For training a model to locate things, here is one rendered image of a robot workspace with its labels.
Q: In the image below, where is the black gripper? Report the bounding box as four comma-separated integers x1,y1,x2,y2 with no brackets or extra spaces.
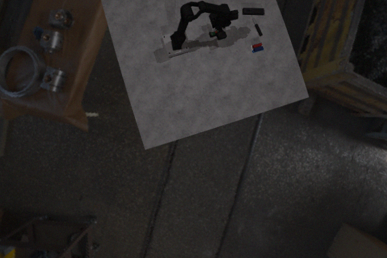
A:
209,14,227,40

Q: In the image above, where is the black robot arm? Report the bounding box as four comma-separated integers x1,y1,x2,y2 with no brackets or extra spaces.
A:
170,1,238,50

